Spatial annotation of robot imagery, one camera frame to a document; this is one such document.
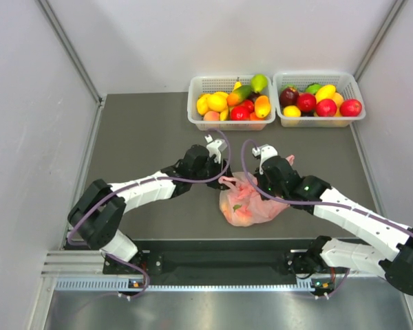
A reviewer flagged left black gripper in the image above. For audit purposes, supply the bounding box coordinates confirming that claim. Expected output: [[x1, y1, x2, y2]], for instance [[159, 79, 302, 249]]
[[191, 155, 237, 190]]

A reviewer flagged pink plastic bag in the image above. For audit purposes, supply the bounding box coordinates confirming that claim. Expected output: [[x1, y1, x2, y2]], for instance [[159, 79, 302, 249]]
[[218, 172, 290, 227]]

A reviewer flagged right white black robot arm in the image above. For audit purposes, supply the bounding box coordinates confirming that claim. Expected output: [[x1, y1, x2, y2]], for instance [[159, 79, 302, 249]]
[[256, 155, 413, 296]]

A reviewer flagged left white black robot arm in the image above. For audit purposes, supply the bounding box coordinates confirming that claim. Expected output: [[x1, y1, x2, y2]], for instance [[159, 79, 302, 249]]
[[67, 139, 231, 273]]

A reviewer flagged peach fruit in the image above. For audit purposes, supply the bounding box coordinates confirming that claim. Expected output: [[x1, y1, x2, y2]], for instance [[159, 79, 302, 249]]
[[203, 111, 220, 122]]

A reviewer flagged yellow lemon far left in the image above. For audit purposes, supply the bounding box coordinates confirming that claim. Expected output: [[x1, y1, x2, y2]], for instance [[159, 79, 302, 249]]
[[196, 94, 210, 116]]

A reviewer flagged yellow lemon left basket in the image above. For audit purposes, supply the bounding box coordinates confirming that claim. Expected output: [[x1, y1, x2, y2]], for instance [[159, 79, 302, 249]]
[[206, 94, 228, 112]]

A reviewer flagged yellow lemon basket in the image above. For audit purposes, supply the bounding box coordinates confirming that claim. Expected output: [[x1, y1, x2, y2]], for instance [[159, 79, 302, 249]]
[[283, 105, 301, 118], [206, 94, 228, 112]]

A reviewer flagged red apple left basket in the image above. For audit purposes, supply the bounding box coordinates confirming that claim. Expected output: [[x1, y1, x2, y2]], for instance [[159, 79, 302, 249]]
[[230, 105, 251, 121]]

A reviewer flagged yellow lemon right basket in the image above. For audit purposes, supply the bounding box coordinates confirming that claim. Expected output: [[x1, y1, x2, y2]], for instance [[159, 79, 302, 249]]
[[283, 105, 301, 118]]

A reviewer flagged orange yellow mango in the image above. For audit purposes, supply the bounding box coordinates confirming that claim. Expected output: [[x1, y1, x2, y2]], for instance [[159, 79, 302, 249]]
[[255, 95, 271, 119]]

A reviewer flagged left white plastic basket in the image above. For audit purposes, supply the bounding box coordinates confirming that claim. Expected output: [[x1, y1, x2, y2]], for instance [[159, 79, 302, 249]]
[[187, 74, 278, 131]]

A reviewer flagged white plastic basket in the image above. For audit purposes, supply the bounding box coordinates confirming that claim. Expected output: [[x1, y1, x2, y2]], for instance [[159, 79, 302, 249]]
[[187, 74, 278, 131], [273, 71, 366, 128]]

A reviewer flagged red apple middle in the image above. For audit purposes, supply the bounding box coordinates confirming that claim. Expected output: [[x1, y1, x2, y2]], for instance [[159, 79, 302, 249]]
[[297, 93, 317, 113]]

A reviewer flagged dark red apple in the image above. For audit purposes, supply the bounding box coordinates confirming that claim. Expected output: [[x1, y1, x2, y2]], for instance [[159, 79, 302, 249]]
[[279, 87, 299, 107]]

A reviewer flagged green orange mango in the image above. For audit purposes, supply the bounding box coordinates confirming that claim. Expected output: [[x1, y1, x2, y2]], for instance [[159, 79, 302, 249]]
[[226, 85, 252, 107]]

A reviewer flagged red apple front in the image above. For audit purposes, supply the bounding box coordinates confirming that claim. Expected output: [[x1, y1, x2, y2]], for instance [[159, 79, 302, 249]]
[[315, 99, 337, 117]]

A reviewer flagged green lime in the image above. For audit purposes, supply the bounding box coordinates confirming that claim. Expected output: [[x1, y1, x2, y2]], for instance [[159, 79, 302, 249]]
[[305, 83, 322, 95]]

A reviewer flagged green pear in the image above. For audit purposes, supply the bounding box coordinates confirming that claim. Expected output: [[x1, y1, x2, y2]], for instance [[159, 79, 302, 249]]
[[250, 74, 268, 93]]

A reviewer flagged yellow mango right basket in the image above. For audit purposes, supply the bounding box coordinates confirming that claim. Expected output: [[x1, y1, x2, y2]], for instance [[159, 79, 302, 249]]
[[315, 85, 337, 103]]

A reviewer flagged red apple far right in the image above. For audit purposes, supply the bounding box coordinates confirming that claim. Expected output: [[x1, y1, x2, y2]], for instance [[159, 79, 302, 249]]
[[339, 99, 363, 117]]

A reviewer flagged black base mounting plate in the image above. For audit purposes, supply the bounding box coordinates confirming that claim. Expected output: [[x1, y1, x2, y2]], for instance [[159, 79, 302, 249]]
[[104, 239, 330, 278]]

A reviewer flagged right white plastic basket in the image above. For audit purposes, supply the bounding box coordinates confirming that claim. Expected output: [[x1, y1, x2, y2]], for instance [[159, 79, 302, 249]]
[[273, 71, 366, 128]]

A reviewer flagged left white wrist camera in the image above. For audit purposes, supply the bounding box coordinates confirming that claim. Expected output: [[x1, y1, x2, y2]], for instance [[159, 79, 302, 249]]
[[204, 134, 228, 164]]

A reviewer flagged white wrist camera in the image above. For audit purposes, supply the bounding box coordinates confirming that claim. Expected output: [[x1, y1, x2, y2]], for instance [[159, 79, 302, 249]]
[[251, 144, 278, 175], [204, 134, 228, 164]]

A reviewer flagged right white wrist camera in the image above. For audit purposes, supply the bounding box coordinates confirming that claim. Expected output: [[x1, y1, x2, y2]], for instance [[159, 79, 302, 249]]
[[251, 144, 278, 175]]

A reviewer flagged grey slotted cable duct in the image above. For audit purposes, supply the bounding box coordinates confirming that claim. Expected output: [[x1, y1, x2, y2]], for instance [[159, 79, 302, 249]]
[[55, 278, 334, 292]]

